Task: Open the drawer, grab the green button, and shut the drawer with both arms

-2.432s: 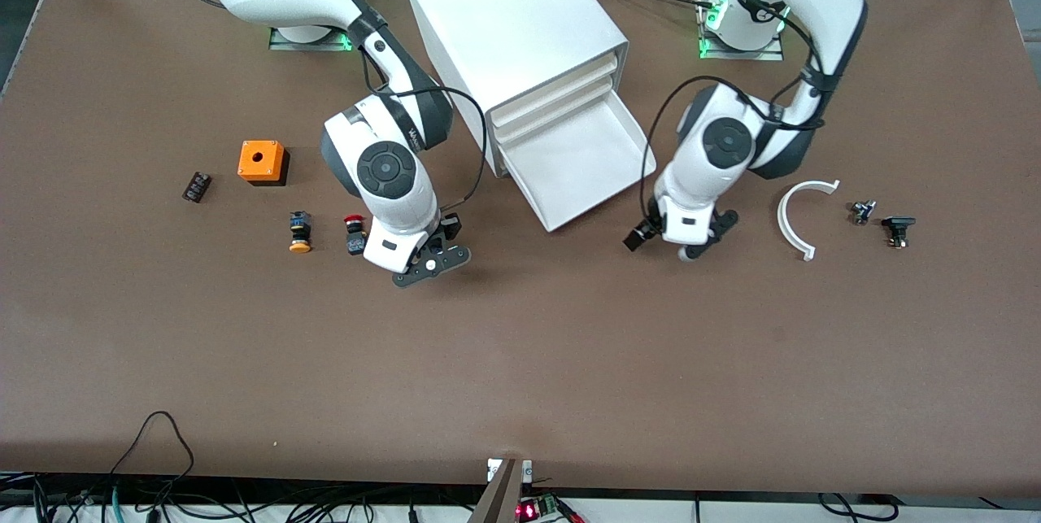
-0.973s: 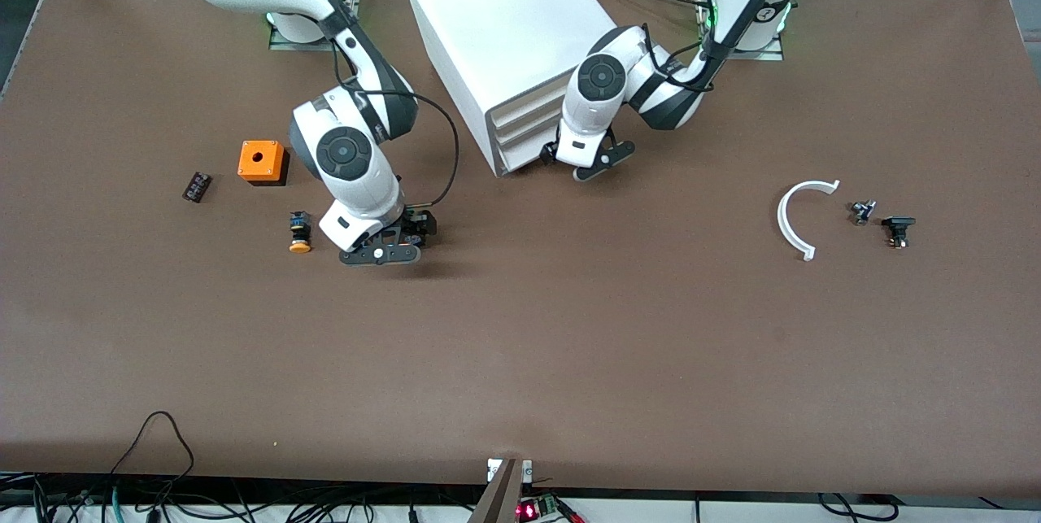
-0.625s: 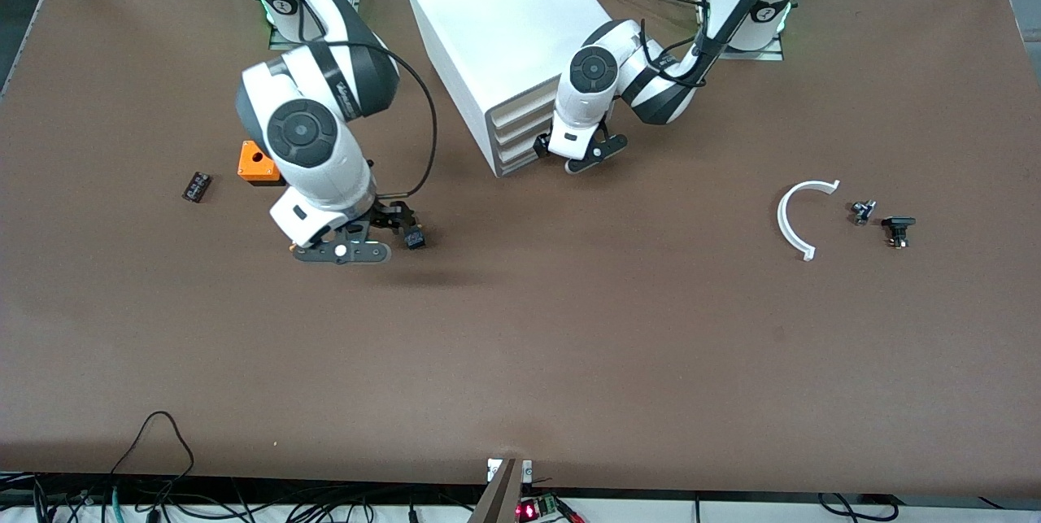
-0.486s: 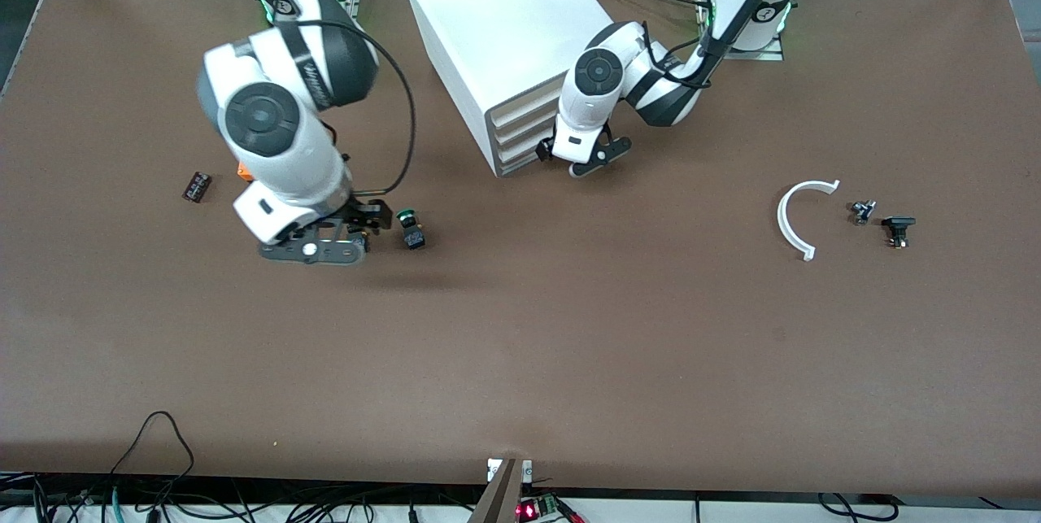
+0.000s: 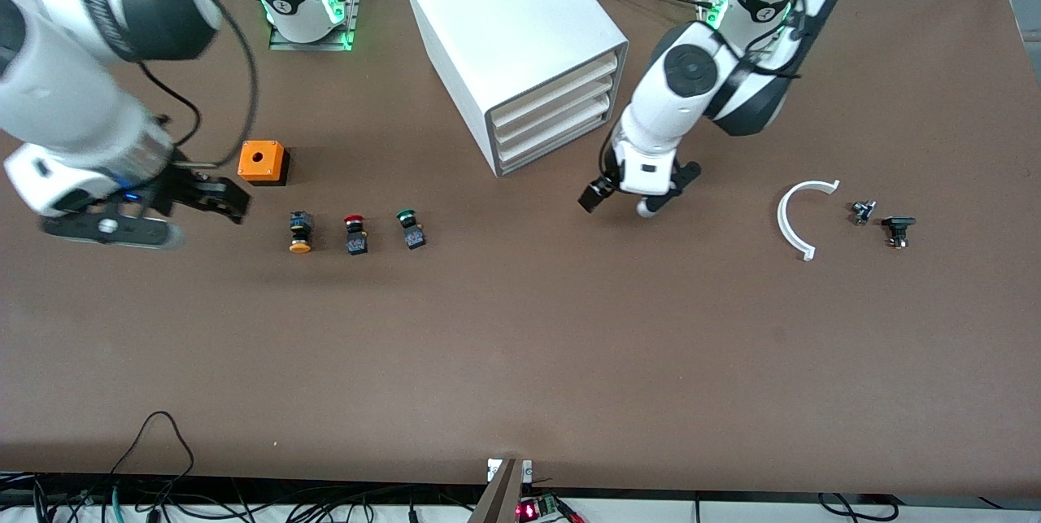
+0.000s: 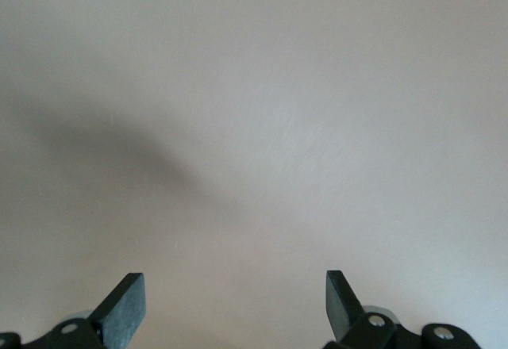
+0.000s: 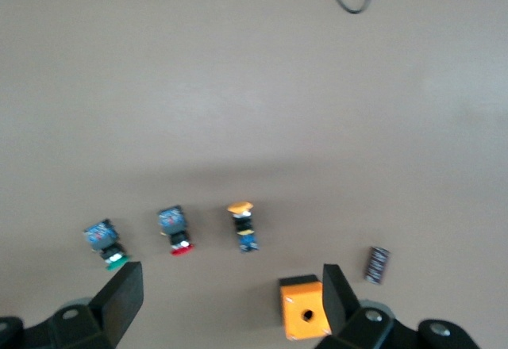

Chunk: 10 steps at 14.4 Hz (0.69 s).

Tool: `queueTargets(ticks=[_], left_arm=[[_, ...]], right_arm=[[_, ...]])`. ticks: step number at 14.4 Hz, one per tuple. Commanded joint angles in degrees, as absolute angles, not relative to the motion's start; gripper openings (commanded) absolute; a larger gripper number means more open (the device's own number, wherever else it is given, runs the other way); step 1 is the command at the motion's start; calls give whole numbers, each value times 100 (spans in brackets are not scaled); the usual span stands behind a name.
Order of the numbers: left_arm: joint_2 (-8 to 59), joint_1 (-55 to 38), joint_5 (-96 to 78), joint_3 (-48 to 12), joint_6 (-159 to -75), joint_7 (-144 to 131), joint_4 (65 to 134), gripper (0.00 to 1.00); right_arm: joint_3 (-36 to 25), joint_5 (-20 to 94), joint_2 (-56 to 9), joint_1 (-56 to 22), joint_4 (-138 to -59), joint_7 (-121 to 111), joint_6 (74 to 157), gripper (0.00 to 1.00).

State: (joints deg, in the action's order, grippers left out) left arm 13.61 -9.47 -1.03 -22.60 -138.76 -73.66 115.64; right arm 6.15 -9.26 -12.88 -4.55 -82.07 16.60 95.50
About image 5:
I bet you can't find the green push button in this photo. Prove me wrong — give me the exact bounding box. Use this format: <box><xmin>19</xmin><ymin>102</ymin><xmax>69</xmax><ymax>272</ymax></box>
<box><xmin>397</xmin><ymin>209</ymin><xmax>427</xmax><ymax>251</ymax></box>

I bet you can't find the orange button box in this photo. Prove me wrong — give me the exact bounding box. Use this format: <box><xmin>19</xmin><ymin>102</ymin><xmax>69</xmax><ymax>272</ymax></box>
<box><xmin>237</xmin><ymin>140</ymin><xmax>291</xmax><ymax>187</ymax></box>

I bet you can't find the yellow push button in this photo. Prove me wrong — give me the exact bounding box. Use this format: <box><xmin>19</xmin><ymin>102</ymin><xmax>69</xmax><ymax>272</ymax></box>
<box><xmin>288</xmin><ymin>211</ymin><xmax>315</xmax><ymax>255</ymax></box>

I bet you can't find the red push button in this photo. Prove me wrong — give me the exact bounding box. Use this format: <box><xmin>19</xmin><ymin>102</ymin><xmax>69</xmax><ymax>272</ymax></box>
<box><xmin>342</xmin><ymin>214</ymin><xmax>370</xmax><ymax>256</ymax></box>

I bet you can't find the white drawer cabinet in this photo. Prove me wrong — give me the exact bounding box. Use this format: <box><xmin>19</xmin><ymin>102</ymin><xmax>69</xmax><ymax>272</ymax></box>
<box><xmin>400</xmin><ymin>0</ymin><xmax>629</xmax><ymax>179</ymax></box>

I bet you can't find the white curved plastic arc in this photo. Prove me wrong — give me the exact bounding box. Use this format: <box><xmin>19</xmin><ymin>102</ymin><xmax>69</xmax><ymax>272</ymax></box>
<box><xmin>777</xmin><ymin>179</ymin><xmax>842</xmax><ymax>263</ymax></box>

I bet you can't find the aluminium strut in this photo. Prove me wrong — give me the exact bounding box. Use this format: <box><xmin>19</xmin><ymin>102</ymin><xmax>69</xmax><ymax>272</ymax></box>
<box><xmin>468</xmin><ymin>458</ymin><xmax>525</xmax><ymax>523</ymax></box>

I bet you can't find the circuit board with red light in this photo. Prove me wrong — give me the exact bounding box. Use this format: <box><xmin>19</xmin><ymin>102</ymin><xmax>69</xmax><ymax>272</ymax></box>
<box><xmin>516</xmin><ymin>495</ymin><xmax>582</xmax><ymax>523</ymax></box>

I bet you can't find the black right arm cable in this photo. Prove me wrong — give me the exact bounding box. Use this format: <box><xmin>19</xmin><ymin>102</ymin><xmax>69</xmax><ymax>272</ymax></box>
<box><xmin>138</xmin><ymin>0</ymin><xmax>261</xmax><ymax>170</ymax></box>

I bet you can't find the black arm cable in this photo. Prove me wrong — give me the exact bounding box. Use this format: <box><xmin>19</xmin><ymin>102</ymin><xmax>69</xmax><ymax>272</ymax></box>
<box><xmin>720</xmin><ymin>0</ymin><xmax>808</xmax><ymax>81</ymax></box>
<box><xmin>138</xmin><ymin>0</ymin><xmax>261</xmax><ymax>170</ymax></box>

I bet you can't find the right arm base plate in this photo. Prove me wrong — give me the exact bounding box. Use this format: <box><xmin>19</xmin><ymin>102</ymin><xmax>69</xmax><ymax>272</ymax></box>
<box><xmin>268</xmin><ymin>0</ymin><xmax>360</xmax><ymax>52</ymax></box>

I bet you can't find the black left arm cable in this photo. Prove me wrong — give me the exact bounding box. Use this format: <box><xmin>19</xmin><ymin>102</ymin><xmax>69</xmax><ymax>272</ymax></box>
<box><xmin>720</xmin><ymin>0</ymin><xmax>808</xmax><ymax>81</ymax></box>

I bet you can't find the black looped cable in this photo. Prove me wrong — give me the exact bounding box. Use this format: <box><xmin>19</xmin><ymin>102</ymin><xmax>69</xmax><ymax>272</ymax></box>
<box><xmin>110</xmin><ymin>411</ymin><xmax>196</xmax><ymax>501</ymax></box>

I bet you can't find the black switch part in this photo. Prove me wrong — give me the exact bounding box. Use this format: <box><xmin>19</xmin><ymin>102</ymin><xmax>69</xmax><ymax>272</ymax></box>
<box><xmin>881</xmin><ymin>216</ymin><xmax>917</xmax><ymax>250</ymax></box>

